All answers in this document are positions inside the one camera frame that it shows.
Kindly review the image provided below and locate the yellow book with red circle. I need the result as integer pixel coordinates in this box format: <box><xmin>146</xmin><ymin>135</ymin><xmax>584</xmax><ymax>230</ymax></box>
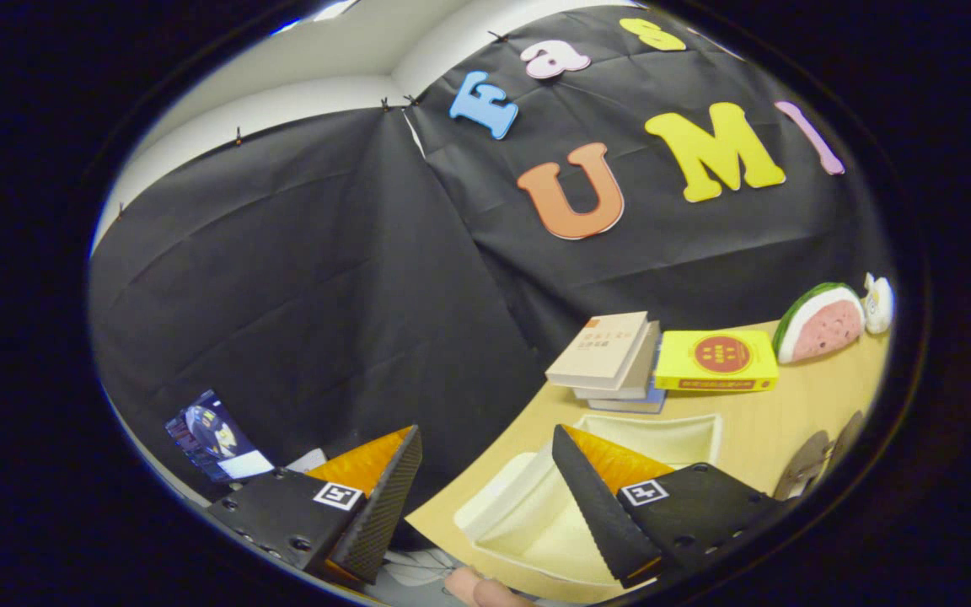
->
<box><xmin>654</xmin><ymin>330</ymin><xmax>780</xmax><ymax>393</ymax></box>

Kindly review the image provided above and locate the blue book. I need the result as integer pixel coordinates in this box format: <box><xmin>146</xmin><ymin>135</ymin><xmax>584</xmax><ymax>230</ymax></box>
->
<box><xmin>587</xmin><ymin>379</ymin><xmax>668</xmax><ymax>415</ymax></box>

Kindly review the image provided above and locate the cream fabric storage box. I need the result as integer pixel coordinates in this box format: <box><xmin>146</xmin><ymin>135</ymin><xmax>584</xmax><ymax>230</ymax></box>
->
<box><xmin>452</xmin><ymin>411</ymin><xmax>724</xmax><ymax>587</ymax></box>

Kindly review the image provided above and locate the watermelon slice plush toy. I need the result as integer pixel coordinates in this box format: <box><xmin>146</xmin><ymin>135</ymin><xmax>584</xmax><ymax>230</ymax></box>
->
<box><xmin>772</xmin><ymin>282</ymin><xmax>866</xmax><ymax>365</ymax></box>

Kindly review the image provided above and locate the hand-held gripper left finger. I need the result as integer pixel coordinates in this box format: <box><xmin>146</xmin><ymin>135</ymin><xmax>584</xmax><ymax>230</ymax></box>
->
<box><xmin>206</xmin><ymin>424</ymin><xmax>423</xmax><ymax>587</ymax></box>

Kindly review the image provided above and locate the white plush toy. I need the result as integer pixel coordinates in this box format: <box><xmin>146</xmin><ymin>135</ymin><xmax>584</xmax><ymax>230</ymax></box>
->
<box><xmin>863</xmin><ymin>271</ymin><xmax>895</xmax><ymax>335</ymax></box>

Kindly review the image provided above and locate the beige book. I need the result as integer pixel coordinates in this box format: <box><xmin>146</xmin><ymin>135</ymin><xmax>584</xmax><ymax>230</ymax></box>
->
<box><xmin>545</xmin><ymin>311</ymin><xmax>651</xmax><ymax>391</ymax></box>

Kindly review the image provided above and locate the grey book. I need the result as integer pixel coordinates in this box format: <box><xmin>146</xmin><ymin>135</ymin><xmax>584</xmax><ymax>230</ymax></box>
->
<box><xmin>574</xmin><ymin>320</ymin><xmax>663</xmax><ymax>400</ymax></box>

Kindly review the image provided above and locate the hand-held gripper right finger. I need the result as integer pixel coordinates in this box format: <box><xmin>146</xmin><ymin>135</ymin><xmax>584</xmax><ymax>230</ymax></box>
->
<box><xmin>551</xmin><ymin>424</ymin><xmax>790</xmax><ymax>589</ymax></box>

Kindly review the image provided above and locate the computer screen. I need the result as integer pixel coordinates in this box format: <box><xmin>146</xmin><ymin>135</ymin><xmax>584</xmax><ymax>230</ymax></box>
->
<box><xmin>165</xmin><ymin>389</ymin><xmax>274</xmax><ymax>483</ymax></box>

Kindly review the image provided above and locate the brown suede shoe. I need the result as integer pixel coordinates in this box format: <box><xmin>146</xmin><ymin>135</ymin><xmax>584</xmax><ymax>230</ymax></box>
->
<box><xmin>774</xmin><ymin>430</ymin><xmax>830</xmax><ymax>500</ymax></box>
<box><xmin>827</xmin><ymin>411</ymin><xmax>866</xmax><ymax>473</ymax></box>

